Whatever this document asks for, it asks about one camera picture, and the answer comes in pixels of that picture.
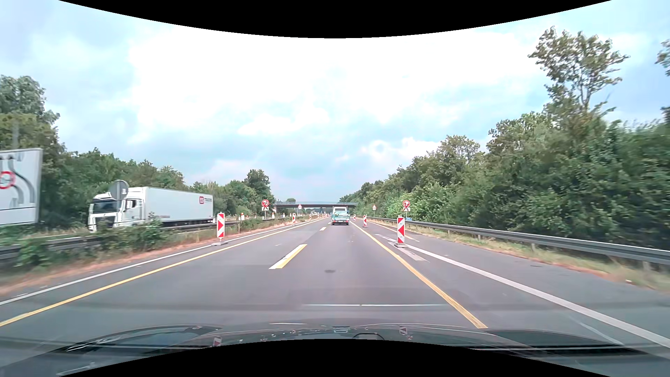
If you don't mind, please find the concrete road bridge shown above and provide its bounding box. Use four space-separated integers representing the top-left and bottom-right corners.
273 201 358 214

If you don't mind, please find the grey asphalt road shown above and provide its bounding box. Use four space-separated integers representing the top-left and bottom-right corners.
0 217 670 377

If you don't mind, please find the car's own bonnet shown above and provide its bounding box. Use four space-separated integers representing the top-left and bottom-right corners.
50 323 650 362

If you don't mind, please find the white lorry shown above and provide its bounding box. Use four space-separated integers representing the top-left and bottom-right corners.
87 186 215 232

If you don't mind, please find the row of green trees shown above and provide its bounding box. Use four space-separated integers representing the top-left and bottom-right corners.
339 26 670 251
0 75 276 231

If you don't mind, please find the round road sign back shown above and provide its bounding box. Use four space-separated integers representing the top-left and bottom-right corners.
108 179 129 226

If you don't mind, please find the grass median strip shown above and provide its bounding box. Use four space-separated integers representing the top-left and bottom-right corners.
0 216 320 294

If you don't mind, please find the large white road sign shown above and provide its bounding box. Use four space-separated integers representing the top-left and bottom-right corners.
0 148 44 227

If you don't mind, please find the grey metal guard rail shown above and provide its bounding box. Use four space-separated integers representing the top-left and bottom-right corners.
0 216 310 264
366 216 670 267

